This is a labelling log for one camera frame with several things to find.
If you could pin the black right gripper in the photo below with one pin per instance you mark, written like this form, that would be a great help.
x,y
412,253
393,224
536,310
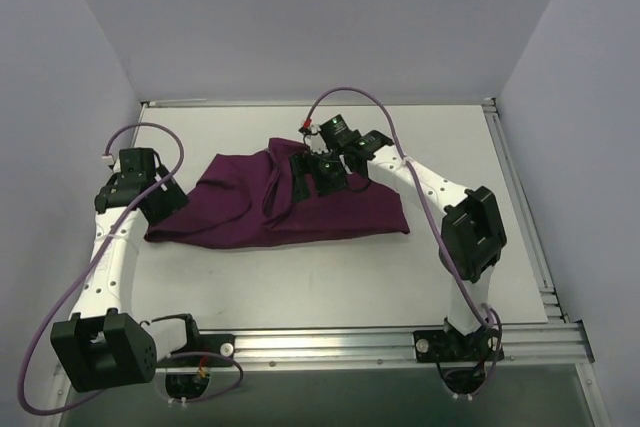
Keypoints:
x,y
304,175

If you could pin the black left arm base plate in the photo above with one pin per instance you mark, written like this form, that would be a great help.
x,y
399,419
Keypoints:
x,y
200,342

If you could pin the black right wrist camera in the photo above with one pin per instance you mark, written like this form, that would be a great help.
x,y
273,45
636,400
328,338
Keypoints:
x,y
337,134

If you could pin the aluminium rail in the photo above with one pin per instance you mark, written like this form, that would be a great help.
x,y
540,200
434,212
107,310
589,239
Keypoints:
x,y
330,349
523,214

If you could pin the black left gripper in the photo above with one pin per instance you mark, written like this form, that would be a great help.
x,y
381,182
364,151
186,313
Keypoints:
x,y
163,198

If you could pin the aluminium front rail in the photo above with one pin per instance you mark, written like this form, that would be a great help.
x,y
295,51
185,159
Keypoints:
x,y
330,349

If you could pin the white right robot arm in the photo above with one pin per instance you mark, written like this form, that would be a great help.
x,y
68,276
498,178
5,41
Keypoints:
x,y
466,224

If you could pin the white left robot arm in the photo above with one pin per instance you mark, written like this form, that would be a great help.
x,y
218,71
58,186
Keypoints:
x,y
102,345

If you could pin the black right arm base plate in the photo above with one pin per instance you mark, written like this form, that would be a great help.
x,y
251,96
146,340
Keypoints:
x,y
449,346

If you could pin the aluminium right side rail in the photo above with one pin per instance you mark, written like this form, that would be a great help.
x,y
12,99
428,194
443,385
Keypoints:
x,y
523,214

